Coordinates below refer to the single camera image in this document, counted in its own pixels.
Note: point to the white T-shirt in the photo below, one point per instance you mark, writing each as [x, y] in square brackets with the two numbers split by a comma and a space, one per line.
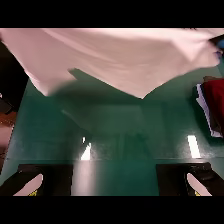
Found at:
[116, 60]

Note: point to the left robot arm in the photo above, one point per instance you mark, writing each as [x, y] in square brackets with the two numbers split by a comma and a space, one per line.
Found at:
[30, 183]

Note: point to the red garment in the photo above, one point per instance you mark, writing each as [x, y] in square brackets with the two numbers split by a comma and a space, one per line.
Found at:
[215, 100]

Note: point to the pale folded garment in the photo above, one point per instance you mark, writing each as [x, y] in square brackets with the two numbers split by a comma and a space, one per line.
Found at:
[204, 106]

